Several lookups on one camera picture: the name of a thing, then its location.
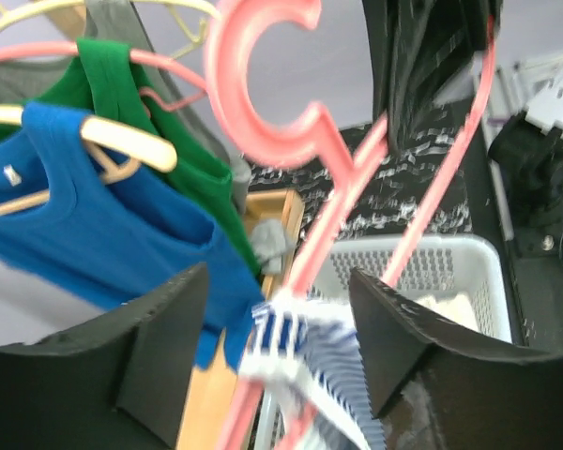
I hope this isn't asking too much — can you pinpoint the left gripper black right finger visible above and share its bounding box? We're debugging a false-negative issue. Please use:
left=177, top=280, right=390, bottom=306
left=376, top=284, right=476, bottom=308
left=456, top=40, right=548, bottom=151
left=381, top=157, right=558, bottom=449
left=349, top=270, right=563, bottom=449

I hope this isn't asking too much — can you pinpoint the black marble pattern mat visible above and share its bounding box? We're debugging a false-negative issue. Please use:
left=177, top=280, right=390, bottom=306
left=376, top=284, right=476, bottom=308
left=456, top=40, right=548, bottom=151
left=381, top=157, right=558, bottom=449
left=250, top=105, right=473, bottom=240

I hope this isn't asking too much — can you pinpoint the green tank top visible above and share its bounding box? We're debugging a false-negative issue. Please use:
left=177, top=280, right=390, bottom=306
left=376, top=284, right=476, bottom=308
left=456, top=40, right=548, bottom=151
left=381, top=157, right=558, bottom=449
left=23, top=37, right=262, bottom=278

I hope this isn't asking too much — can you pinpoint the wooden clothes rack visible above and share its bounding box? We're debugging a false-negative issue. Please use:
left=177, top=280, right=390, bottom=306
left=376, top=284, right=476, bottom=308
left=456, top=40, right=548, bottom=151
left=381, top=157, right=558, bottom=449
left=41, top=0, right=307, bottom=450

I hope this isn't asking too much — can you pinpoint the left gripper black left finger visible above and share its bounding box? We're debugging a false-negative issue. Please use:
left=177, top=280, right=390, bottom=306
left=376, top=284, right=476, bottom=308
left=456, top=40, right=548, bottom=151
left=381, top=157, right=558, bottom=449
left=0, top=264, right=209, bottom=449

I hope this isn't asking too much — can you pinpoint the blue white striped tank top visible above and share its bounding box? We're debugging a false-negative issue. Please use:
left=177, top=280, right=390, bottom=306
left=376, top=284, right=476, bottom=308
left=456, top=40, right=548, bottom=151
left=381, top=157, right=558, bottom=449
left=239, top=292, right=386, bottom=449

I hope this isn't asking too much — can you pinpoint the grey tank top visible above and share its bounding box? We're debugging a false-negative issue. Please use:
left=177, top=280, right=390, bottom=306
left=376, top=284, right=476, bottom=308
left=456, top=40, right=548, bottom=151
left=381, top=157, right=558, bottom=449
left=0, top=1, right=294, bottom=275

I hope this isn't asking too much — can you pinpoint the cream wooden hanger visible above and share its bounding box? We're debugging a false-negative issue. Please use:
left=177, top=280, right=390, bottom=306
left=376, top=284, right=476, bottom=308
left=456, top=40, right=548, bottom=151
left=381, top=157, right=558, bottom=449
left=0, top=105, right=177, bottom=216

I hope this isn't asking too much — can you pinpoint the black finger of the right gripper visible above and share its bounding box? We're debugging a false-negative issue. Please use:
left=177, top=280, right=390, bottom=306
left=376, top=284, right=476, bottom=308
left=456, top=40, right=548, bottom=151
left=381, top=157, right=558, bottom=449
left=362, top=0, right=502, bottom=154

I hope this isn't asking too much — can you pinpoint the grey plastic laundry basket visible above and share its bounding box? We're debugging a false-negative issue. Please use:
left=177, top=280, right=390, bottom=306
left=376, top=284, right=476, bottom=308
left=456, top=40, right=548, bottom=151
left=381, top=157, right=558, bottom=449
left=311, top=234, right=512, bottom=343

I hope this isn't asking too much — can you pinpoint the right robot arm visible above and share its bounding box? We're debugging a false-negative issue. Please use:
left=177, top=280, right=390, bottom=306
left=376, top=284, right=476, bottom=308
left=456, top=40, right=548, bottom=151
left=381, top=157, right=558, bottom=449
left=362, top=0, right=563, bottom=222

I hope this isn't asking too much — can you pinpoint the pink hanger with green top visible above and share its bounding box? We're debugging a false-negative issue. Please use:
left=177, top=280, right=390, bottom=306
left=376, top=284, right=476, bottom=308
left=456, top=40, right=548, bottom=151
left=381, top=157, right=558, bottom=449
left=0, top=41, right=207, bottom=112

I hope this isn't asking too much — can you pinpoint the cream hanger with grey top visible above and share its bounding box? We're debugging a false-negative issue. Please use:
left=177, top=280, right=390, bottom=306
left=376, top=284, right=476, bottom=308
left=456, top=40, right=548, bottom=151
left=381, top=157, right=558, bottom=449
left=0, top=0, right=221, bottom=59

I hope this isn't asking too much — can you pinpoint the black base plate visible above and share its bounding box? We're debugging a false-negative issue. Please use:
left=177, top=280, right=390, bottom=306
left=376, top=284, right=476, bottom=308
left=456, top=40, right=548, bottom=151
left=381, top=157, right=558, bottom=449
left=468, top=93, right=563, bottom=353

